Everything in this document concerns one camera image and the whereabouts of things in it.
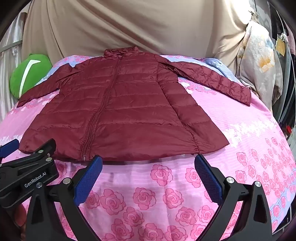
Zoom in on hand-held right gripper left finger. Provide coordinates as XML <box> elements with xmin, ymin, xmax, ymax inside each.
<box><xmin>25</xmin><ymin>156</ymin><xmax>103</xmax><ymax>241</ymax></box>

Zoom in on white floral quilt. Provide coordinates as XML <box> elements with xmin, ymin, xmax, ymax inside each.
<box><xmin>236</xmin><ymin>21</ymin><xmax>284</xmax><ymax>112</ymax></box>

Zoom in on hanging dark clothes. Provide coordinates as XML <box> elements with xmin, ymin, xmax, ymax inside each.
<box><xmin>272</xmin><ymin>5</ymin><xmax>296</xmax><ymax>135</ymax></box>

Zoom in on pink floral bedsheet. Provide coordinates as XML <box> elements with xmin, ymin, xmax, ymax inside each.
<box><xmin>0</xmin><ymin>54</ymin><xmax>296</xmax><ymax>241</ymax></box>

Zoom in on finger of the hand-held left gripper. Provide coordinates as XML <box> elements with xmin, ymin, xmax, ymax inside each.
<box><xmin>14</xmin><ymin>138</ymin><xmax>57</xmax><ymax>164</ymax></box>
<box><xmin>0</xmin><ymin>139</ymin><xmax>20</xmax><ymax>160</ymax></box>

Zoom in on person's left hand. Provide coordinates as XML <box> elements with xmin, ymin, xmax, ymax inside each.
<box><xmin>13</xmin><ymin>204</ymin><xmax>27</xmax><ymax>240</ymax></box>

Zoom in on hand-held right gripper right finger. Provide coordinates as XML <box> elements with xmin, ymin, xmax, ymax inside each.
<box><xmin>194</xmin><ymin>154</ymin><xmax>273</xmax><ymax>241</ymax></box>

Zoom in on green plush pillow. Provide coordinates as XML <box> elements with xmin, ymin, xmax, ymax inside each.
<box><xmin>9</xmin><ymin>54</ymin><xmax>52</xmax><ymax>100</ymax></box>

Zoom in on silver curtain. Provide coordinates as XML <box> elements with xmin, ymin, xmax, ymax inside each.
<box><xmin>0</xmin><ymin>11</ymin><xmax>28</xmax><ymax>121</ymax></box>

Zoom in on beige hanging cloth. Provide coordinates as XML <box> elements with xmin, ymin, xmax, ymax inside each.
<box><xmin>22</xmin><ymin>0</ymin><xmax>252</xmax><ymax>79</ymax></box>

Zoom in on yellow paper tag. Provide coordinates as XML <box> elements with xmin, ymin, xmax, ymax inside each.
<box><xmin>276</xmin><ymin>39</ymin><xmax>287</xmax><ymax>56</ymax></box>

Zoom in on dark red puffer jacket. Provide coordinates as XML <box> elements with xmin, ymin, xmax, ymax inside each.
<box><xmin>17</xmin><ymin>47</ymin><xmax>252</xmax><ymax>162</ymax></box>

